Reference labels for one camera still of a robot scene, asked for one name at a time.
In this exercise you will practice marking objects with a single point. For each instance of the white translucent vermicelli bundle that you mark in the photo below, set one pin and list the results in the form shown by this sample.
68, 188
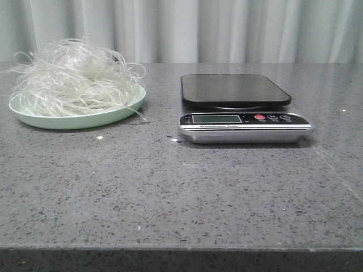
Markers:
74, 77

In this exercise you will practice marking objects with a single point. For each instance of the silver black kitchen scale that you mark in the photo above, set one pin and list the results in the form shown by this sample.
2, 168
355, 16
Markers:
237, 109

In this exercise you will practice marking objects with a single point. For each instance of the white pleated curtain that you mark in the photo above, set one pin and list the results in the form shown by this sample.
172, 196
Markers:
193, 31

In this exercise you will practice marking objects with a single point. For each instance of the pale green round plate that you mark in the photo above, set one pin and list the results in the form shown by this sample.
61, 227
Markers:
76, 122

